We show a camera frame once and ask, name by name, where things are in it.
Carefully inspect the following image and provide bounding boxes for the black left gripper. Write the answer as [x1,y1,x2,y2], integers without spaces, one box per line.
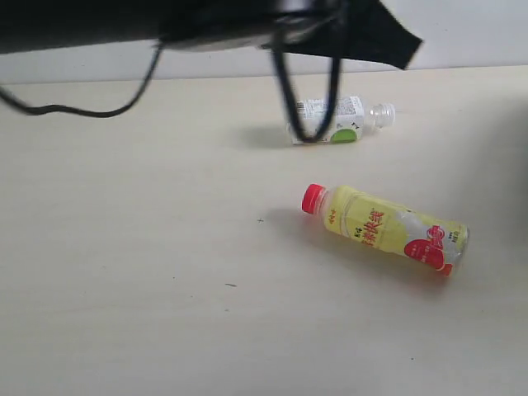
[283,1,422,69]

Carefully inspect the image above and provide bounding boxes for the square white-label clear bottle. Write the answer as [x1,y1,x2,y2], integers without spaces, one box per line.
[297,96,396,144]

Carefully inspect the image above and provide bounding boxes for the yellow-label red-cap bottle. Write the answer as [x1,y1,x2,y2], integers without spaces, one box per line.
[301,184,469,276]

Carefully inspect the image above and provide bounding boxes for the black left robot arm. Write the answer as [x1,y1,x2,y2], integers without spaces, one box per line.
[1,1,422,69]

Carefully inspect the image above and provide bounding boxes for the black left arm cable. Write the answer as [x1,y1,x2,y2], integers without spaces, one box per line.
[0,7,343,144]

